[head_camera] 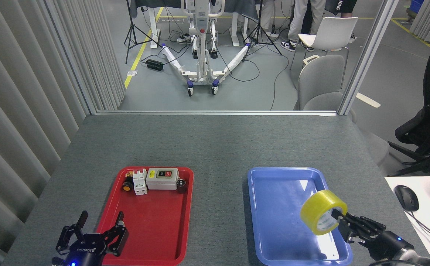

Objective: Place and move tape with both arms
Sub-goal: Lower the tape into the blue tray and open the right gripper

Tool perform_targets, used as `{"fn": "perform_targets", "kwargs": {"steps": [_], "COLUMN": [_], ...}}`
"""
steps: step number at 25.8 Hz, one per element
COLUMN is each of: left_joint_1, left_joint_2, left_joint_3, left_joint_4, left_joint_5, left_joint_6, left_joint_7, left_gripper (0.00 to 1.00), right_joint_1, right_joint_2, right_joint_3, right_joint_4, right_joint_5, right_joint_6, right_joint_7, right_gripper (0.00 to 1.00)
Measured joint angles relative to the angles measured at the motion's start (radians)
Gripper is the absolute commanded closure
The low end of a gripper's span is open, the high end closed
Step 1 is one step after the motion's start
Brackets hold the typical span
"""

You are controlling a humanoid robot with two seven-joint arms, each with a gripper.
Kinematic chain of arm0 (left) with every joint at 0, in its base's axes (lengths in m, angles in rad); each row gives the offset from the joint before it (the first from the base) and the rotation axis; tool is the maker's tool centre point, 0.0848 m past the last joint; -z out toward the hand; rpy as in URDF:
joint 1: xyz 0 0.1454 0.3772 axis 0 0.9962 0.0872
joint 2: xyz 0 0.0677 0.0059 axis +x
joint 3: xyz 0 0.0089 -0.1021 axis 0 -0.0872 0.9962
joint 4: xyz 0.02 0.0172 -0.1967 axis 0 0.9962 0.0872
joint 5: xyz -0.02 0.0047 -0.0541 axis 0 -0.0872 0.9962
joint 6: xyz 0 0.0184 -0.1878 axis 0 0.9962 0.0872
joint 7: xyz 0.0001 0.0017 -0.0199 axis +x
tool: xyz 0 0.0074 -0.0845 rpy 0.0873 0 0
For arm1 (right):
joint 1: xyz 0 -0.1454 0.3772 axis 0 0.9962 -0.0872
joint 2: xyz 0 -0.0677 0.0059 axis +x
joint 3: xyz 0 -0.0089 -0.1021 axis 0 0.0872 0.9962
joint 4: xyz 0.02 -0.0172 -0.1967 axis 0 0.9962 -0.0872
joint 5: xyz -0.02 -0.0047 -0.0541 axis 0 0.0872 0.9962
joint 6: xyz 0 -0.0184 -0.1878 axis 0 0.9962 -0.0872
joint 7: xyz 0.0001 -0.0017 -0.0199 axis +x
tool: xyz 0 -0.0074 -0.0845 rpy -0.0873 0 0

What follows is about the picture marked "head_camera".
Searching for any yellow tape roll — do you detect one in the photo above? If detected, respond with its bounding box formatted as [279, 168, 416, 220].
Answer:
[300, 190, 348, 236]

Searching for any white wheeled stand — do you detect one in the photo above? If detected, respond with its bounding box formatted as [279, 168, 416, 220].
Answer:
[161, 0, 252, 97]

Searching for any grey upholstered chair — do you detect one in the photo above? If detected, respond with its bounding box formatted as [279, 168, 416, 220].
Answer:
[294, 55, 390, 166]

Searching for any red plastic tray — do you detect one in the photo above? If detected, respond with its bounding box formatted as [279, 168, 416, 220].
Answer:
[89, 166, 194, 266]

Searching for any white plastic chair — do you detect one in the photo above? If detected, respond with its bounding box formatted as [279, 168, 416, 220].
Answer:
[290, 17, 358, 89]

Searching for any black computer mouse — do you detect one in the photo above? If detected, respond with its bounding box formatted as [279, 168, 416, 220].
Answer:
[394, 185, 419, 212]

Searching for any dark cloth covered table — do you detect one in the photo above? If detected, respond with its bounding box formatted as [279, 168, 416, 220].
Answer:
[128, 0, 262, 48]

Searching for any white desk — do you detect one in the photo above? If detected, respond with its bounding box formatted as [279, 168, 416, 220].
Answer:
[385, 176, 430, 266]

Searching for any blue plastic tray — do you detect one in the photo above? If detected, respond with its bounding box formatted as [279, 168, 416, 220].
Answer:
[247, 167, 353, 266]

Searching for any black power adapter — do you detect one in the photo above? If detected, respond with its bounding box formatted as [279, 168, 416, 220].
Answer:
[146, 59, 164, 72]

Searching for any grey switch box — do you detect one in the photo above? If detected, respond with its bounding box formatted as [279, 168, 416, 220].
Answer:
[146, 168, 179, 190]

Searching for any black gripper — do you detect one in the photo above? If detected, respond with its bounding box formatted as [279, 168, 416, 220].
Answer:
[332, 208, 415, 261]
[55, 211, 128, 266]

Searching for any silver aluminium post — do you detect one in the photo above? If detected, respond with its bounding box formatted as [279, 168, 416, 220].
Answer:
[338, 0, 400, 116]

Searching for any person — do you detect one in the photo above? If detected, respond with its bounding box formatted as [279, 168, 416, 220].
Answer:
[258, 0, 279, 40]
[324, 0, 358, 41]
[281, 0, 323, 52]

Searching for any white circuit breaker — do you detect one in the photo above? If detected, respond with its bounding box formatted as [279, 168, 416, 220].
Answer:
[133, 169, 148, 196]

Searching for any black tripod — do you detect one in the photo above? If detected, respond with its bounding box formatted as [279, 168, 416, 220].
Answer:
[124, 0, 163, 64]
[242, 0, 283, 62]

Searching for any silver aluminium rail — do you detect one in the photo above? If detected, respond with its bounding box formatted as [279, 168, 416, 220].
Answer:
[96, 110, 337, 116]

